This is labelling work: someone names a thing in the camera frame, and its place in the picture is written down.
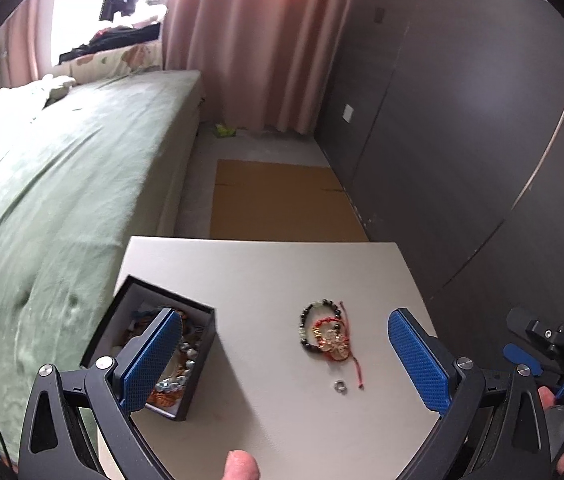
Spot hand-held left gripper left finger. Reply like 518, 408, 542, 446
19, 307, 183, 480

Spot black and green bead bracelet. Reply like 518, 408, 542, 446
299, 298, 343, 357

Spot bed with green sheet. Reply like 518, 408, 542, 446
0, 69, 205, 461

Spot person's left hand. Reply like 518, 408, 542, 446
225, 449, 261, 480

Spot person's right hand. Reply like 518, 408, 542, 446
537, 385, 564, 478

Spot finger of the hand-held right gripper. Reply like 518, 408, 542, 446
506, 307, 564, 357
504, 343, 564, 398

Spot black jewelry box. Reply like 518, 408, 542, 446
80, 274, 217, 421

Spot dark grey wardrobe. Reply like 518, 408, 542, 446
352, 0, 564, 307

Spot jewellery pieces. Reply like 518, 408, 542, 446
146, 309, 191, 407

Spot floral pillow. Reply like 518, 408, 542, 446
56, 42, 165, 82

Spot dark clothes on windowsill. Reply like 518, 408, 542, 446
58, 25, 163, 64

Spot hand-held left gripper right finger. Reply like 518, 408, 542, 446
387, 308, 550, 480

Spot narrow pink curtain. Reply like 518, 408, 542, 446
0, 0, 56, 84

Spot pale crumpled duvet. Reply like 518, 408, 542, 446
0, 75, 78, 128

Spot wide pink curtain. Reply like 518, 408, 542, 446
162, 0, 363, 137

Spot silver beaded jewelry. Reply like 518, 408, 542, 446
156, 342, 201, 394

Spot red string bracelet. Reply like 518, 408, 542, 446
311, 301, 365, 390

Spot flattened cardboard sheet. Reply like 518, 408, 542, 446
210, 158, 371, 242

